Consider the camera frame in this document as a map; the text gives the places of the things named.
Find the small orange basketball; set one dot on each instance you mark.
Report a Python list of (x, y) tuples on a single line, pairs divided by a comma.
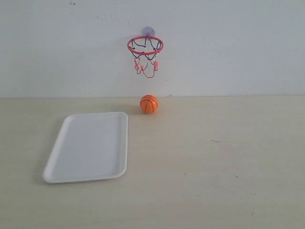
[(149, 103)]

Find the red mini basketball hoop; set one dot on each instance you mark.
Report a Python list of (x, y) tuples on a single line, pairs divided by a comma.
[(144, 50)]

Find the white rectangular plastic tray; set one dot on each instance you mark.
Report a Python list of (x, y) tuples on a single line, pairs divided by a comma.
[(89, 147)]

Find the clear suction cup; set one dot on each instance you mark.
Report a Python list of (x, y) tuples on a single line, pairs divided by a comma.
[(148, 31)]

